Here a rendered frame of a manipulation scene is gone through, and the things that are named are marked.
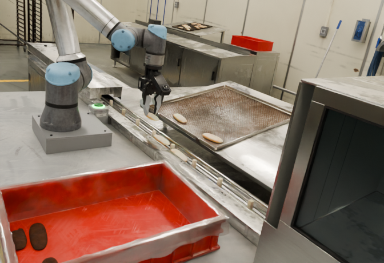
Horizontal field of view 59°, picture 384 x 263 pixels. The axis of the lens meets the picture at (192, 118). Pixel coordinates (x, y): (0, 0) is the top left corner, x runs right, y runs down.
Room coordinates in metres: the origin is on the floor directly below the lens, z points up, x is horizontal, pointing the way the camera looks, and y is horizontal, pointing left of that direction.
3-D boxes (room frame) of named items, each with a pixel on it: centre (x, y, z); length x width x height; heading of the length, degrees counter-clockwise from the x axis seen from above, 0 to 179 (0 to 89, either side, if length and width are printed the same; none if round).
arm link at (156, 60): (1.36, 0.19, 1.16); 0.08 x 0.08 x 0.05
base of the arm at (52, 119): (1.22, 0.50, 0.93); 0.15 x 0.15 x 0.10
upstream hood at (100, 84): (2.17, 0.86, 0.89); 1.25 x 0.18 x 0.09; 40
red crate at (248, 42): (5.07, -0.69, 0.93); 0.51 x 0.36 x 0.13; 44
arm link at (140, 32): (1.34, 0.28, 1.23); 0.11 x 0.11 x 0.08; 2
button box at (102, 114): (1.45, 0.42, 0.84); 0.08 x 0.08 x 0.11; 40
